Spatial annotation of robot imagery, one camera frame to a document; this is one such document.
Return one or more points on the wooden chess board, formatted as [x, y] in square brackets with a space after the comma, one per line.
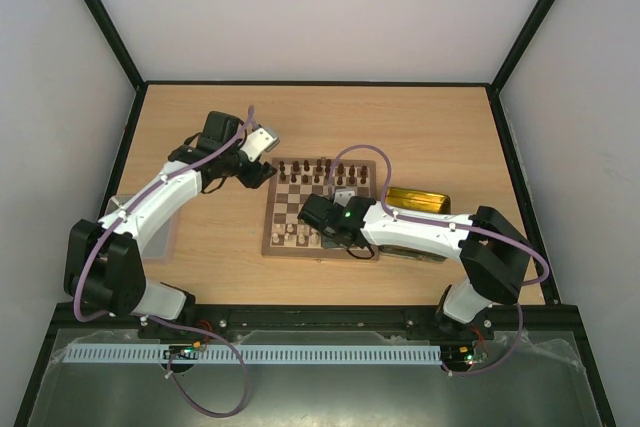
[300, 203]

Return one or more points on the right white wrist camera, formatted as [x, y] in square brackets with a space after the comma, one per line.
[342, 196]

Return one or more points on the grey slotted cable duct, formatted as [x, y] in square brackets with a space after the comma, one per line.
[254, 354]

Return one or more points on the clear plastic sheet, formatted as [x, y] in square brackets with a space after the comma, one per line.
[538, 384]

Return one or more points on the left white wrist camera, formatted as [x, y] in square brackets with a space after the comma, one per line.
[258, 142]

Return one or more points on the black aluminium frame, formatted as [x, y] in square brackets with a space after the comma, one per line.
[552, 316]

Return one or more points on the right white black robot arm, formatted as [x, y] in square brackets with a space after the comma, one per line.
[493, 253]

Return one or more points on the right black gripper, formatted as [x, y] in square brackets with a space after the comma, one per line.
[312, 212]

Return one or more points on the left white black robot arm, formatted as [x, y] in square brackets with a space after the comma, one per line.
[104, 270]

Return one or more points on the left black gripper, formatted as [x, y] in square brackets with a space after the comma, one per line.
[259, 172]

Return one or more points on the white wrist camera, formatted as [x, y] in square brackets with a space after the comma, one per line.
[342, 196]
[258, 142]

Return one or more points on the yellow tin tray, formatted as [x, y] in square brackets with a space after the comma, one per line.
[421, 201]

